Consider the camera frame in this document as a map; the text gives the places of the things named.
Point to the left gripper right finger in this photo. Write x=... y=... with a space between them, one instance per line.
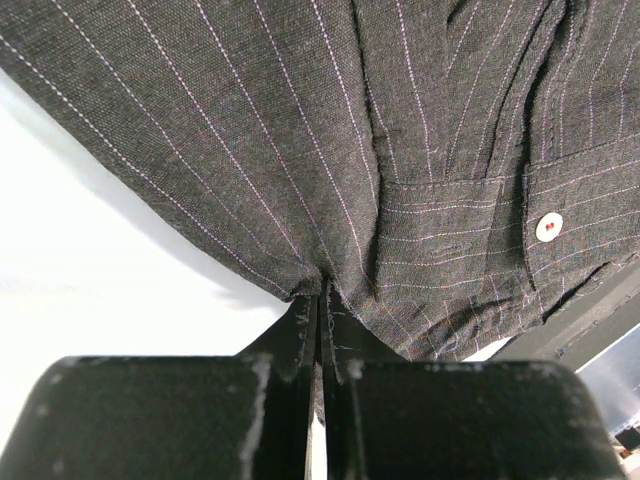
x=390 y=418

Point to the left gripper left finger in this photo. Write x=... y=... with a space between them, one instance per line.
x=246 y=416

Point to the dark pinstriped long sleeve shirt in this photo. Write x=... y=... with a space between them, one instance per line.
x=461 y=171

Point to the aluminium frame rail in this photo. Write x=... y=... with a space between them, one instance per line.
x=612 y=377

